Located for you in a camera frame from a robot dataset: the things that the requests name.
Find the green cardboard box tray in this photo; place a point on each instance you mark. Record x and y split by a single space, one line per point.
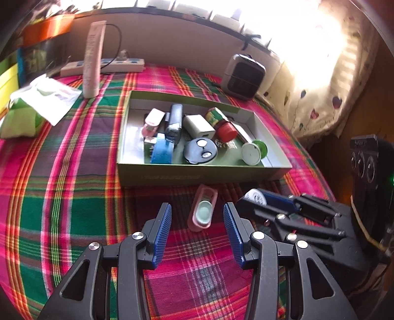
135 151

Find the small white round bottle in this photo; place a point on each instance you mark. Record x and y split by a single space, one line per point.
256 197

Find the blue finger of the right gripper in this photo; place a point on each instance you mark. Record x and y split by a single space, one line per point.
281 226
295 204

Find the yellow green box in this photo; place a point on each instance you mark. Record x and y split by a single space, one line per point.
9 82

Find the black silver lighter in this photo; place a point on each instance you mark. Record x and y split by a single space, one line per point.
174 127

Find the heart pattern cream curtain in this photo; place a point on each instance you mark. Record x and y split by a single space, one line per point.
327 50

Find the orange lid glass tank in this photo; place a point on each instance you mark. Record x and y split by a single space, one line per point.
44 45

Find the green white spool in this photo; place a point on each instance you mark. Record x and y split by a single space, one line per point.
253 152

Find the grey small fan heater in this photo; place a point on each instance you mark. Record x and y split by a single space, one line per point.
243 77

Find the pink oblong case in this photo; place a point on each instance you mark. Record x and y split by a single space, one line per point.
152 122

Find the brown jar red lid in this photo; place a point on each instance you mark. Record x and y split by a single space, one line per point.
225 130

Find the white cosmetic tube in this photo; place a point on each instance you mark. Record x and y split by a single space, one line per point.
92 59

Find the white power strip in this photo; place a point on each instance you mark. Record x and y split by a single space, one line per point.
129 65

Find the green tissue pack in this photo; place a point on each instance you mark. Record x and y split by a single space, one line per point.
22 120

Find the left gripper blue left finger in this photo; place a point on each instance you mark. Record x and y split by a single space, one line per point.
84 292

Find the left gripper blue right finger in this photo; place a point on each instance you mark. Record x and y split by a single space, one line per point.
313 292

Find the white charger cube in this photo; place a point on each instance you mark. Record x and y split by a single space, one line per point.
197 126

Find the black round disc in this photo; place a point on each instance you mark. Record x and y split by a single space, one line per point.
199 151

